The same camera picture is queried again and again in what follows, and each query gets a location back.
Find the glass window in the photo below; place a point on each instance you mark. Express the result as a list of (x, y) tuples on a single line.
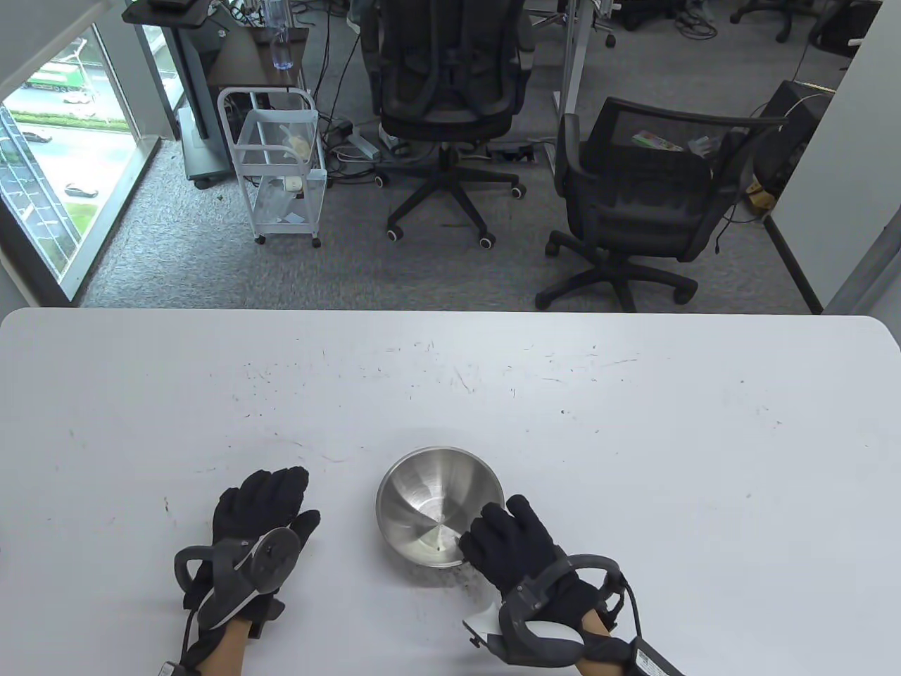
[(63, 162)]

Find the white power strip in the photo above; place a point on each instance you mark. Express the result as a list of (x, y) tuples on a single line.
[(362, 146)]

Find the grey hand tracker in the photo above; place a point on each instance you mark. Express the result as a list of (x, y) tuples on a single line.
[(232, 591), (528, 634)]

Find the white desk leg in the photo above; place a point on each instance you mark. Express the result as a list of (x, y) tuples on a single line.
[(574, 70)]

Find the grey equipment stand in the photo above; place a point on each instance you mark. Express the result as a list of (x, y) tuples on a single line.
[(200, 141)]

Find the person's left forearm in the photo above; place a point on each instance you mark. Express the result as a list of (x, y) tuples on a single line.
[(222, 655)]

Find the yellow object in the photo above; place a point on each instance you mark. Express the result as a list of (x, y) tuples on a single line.
[(760, 197)]

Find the colourful packet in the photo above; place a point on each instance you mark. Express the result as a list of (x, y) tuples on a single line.
[(658, 142)]

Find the person's right hand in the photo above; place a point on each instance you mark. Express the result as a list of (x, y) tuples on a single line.
[(514, 542)]

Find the black office chair base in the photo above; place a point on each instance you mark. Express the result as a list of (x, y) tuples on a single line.
[(774, 14)]

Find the black computer tower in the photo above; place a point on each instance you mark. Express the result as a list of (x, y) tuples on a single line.
[(795, 134)]

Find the cream item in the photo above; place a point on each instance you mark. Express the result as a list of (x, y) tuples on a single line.
[(298, 146)]

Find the small brown-top desk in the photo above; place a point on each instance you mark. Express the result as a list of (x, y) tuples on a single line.
[(239, 67)]

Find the small white item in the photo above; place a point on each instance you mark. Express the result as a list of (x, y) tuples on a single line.
[(293, 185)]

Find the person's left hand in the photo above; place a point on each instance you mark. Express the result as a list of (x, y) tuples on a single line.
[(260, 503)]

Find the black floor socket box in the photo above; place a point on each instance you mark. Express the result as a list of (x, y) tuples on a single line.
[(514, 155)]

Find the person's right forearm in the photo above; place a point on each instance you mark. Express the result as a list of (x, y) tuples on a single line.
[(595, 630)]

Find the black mesh office chair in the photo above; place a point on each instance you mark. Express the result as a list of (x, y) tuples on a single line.
[(633, 211)]

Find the black high-back office chair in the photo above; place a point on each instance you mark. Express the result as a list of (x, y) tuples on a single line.
[(443, 105)]

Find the clear plastic water bottle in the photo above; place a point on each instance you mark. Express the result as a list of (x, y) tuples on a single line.
[(281, 53)]

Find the white rolling cart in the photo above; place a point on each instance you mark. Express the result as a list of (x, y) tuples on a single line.
[(281, 211)]

